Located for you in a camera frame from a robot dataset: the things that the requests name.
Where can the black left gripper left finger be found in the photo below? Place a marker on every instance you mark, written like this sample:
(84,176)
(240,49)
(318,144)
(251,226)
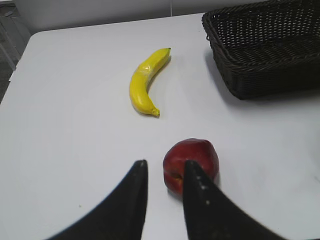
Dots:
(120,216)

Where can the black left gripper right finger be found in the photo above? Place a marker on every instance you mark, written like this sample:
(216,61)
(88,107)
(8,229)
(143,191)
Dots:
(210,215)

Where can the black wicker basket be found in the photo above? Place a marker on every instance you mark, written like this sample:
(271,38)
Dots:
(266,48)

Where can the red apple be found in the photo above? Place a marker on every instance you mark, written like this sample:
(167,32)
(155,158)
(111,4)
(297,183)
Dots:
(192,149)

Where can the yellow banana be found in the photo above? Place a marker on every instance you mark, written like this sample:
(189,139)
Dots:
(141,80)

